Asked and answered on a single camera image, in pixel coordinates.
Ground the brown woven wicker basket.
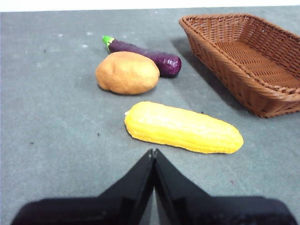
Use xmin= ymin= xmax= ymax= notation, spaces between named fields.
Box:
xmin=179 ymin=13 xmax=300 ymax=119

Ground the yellow corn cob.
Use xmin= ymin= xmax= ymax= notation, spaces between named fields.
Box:
xmin=124 ymin=101 xmax=244 ymax=155

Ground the brown potato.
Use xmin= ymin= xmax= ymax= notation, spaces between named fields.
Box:
xmin=95 ymin=51 xmax=161 ymax=95

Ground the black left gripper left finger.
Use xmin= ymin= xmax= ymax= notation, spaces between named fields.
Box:
xmin=9 ymin=149 xmax=154 ymax=225

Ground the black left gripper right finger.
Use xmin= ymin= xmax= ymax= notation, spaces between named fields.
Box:
xmin=154 ymin=149 xmax=298 ymax=225

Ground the purple eggplant with green stem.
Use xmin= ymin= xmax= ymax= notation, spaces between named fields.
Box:
xmin=102 ymin=35 xmax=182 ymax=78

